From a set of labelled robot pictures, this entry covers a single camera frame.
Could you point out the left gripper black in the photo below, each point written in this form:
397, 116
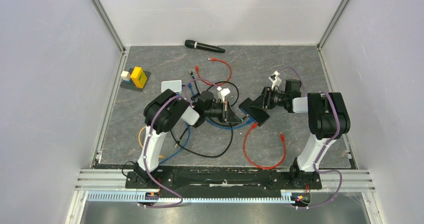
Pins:
231, 116

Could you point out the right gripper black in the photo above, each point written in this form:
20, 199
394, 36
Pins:
264, 100

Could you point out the white network switch box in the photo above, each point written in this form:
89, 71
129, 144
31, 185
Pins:
174, 85

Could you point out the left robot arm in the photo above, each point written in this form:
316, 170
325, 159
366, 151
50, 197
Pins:
163, 113

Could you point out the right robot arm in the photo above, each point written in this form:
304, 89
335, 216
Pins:
328, 120

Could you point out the black microphone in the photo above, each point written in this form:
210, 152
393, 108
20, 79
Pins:
200, 46

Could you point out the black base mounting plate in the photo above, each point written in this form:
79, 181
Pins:
221, 182

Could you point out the yellow toy brick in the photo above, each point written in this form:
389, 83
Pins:
139, 77

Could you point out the cream toy brick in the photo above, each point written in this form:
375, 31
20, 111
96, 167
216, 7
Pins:
125, 76

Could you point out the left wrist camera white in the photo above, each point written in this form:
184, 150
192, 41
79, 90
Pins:
222, 93

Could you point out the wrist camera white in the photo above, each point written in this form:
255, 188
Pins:
275, 80
222, 93

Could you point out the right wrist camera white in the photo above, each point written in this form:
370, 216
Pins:
275, 80

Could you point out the white cable duct strip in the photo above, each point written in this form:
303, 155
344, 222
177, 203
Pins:
140, 196

